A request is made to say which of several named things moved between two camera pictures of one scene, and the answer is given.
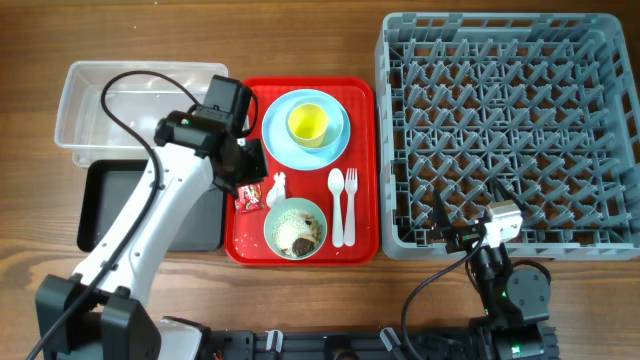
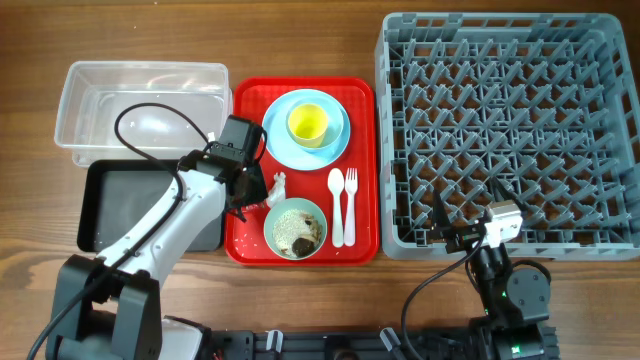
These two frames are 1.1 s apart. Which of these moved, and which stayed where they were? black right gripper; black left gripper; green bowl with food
Moved: black left gripper
Stayed: green bowl with food; black right gripper
